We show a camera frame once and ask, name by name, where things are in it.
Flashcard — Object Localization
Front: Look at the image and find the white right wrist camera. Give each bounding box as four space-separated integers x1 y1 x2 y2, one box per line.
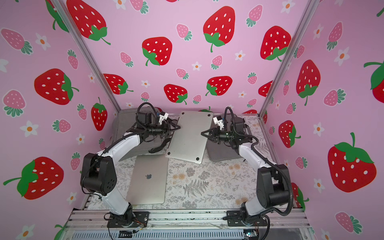
213 116 225 130

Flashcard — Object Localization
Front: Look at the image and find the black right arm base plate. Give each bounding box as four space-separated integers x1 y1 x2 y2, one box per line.
223 210 268 227

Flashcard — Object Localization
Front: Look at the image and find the silver laptop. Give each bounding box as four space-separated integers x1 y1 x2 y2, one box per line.
126 155 169 205
166 111 213 165

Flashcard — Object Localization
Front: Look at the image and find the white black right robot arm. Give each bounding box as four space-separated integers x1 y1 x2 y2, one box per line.
201 107 294 225

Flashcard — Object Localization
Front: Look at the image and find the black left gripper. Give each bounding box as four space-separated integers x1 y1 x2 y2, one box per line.
145 121 180 139

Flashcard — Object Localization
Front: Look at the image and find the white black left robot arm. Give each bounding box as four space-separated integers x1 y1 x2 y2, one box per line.
80 103 181 227

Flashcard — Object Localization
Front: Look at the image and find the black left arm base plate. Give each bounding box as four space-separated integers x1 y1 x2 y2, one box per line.
106 211 150 228

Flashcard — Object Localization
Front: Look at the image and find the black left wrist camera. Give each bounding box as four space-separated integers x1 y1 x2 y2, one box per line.
141 112 169 125

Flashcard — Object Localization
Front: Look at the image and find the dark grey laptop sleeve with handle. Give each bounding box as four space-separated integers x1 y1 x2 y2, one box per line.
207 114 254 163

